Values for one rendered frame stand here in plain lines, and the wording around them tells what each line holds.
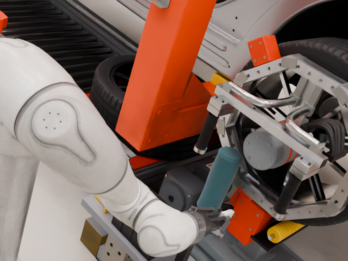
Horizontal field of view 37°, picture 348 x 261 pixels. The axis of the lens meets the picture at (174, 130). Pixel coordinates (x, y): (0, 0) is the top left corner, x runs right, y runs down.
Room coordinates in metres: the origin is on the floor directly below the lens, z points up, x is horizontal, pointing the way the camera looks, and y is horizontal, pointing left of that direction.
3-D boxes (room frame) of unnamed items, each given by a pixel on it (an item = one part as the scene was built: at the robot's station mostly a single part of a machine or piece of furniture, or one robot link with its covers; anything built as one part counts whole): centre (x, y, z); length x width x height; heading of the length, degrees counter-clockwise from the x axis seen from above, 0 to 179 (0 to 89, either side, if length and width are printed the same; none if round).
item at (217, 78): (2.22, -0.18, 0.70); 0.14 x 0.14 x 0.05; 54
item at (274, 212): (1.28, -0.38, 0.83); 0.04 x 0.04 x 0.16
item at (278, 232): (1.58, -0.53, 0.51); 0.29 x 0.06 x 0.06; 144
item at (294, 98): (1.53, -0.23, 1.03); 0.19 x 0.18 x 0.11; 144
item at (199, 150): (1.48, -0.10, 0.83); 0.04 x 0.04 x 0.16
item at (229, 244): (1.71, -0.48, 0.32); 0.40 x 0.30 x 0.28; 54
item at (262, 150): (1.52, -0.34, 0.85); 0.21 x 0.14 x 0.14; 144
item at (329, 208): (1.57, -0.38, 0.85); 0.54 x 0.07 x 0.54; 54
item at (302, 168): (1.31, -0.40, 0.93); 0.09 x 0.05 x 0.05; 144
